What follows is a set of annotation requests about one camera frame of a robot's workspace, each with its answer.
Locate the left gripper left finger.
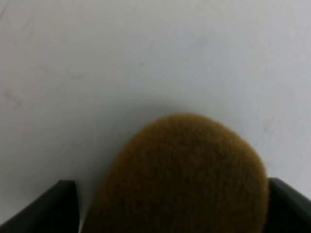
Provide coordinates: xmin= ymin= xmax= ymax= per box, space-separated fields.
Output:
xmin=0 ymin=181 xmax=80 ymax=233

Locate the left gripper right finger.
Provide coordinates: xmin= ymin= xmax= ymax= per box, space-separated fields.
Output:
xmin=263 ymin=178 xmax=311 ymax=233

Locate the brown kiwi fruit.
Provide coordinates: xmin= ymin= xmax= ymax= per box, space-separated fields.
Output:
xmin=82 ymin=114 xmax=269 ymax=233

